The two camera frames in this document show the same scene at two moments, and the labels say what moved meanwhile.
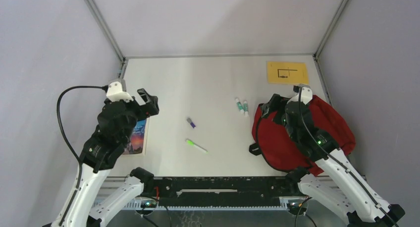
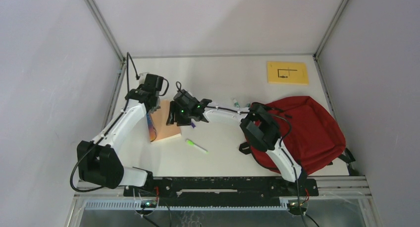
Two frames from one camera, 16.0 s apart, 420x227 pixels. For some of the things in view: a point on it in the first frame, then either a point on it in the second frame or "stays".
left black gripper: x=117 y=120 → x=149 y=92
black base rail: x=228 y=191 stays
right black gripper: x=276 y=102 → x=174 y=106
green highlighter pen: x=191 y=142 stays
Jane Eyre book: x=138 y=141 → x=157 y=121
